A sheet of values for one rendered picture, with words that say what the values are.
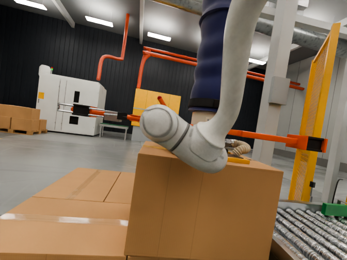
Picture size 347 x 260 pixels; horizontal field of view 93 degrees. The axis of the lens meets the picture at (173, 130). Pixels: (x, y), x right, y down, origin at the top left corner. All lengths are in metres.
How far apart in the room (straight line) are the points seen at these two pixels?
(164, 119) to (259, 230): 0.65
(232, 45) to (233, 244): 0.73
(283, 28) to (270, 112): 0.97
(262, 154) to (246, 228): 1.47
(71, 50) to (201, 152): 12.29
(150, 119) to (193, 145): 0.14
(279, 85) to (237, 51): 1.88
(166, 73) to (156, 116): 11.36
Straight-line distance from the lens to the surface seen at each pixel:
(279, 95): 2.25
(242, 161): 0.79
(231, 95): 0.42
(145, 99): 8.03
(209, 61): 0.82
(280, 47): 2.44
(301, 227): 1.46
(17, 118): 7.53
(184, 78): 11.99
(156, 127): 0.40
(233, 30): 0.40
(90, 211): 1.08
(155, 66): 11.77
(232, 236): 0.83
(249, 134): 0.64
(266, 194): 0.82
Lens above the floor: 1.07
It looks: 2 degrees down
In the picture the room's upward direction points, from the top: 8 degrees clockwise
